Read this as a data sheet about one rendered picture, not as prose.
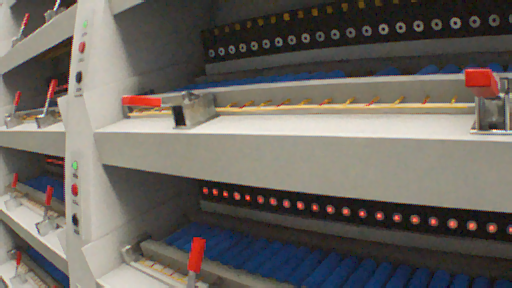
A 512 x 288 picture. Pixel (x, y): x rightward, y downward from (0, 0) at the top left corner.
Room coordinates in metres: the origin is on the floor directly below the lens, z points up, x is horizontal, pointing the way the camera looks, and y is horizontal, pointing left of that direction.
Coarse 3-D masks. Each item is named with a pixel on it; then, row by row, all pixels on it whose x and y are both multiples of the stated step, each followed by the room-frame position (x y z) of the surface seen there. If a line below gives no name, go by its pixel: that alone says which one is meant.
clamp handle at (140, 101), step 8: (128, 96) 0.31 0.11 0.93; (136, 96) 0.32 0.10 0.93; (184, 96) 0.37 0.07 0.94; (128, 104) 0.32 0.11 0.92; (136, 104) 0.32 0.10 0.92; (144, 104) 0.33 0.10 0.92; (152, 104) 0.33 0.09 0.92; (160, 104) 0.34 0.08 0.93; (168, 104) 0.35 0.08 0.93; (176, 104) 0.36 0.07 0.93
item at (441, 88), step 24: (144, 96) 0.49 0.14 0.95; (168, 96) 0.44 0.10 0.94; (216, 96) 0.39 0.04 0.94; (240, 96) 0.37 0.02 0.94; (264, 96) 0.35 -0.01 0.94; (288, 96) 0.34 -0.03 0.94; (312, 96) 0.32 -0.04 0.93; (336, 96) 0.31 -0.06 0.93; (360, 96) 0.30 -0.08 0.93; (384, 96) 0.28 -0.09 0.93; (408, 96) 0.27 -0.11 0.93; (432, 96) 0.26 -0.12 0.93; (456, 96) 0.24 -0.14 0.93
